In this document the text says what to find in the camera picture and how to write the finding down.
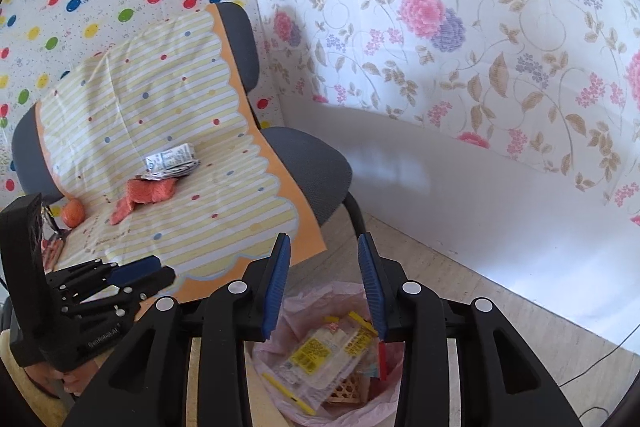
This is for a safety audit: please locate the black cable on floor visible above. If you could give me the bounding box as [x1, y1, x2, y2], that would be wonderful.
[556, 330, 640, 421]

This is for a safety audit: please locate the yellow striped plastic cover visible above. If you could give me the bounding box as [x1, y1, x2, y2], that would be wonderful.
[36, 8, 326, 301]

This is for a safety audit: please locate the yellow snack wrapper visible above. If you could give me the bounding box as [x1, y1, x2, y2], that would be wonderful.
[262, 311, 378, 415]

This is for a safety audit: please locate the small white milk carton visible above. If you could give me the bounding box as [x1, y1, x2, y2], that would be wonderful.
[139, 143, 200, 181]

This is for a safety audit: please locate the woven bamboo basket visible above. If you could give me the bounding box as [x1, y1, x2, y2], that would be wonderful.
[326, 373, 370, 405]

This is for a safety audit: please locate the red striped pouch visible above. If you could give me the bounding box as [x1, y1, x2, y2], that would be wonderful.
[42, 237, 65, 273]

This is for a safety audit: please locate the red cardboard box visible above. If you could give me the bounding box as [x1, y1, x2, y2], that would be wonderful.
[376, 340, 388, 381]

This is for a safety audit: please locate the person's left hand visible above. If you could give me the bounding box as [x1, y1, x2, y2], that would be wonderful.
[23, 357, 105, 397]

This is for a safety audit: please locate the pink lined trash bin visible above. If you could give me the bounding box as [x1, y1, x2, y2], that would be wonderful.
[250, 283, 404, 426]

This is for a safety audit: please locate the floral pattern backdrop sheet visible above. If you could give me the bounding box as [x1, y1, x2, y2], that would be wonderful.
[256, 0, 639, 222]

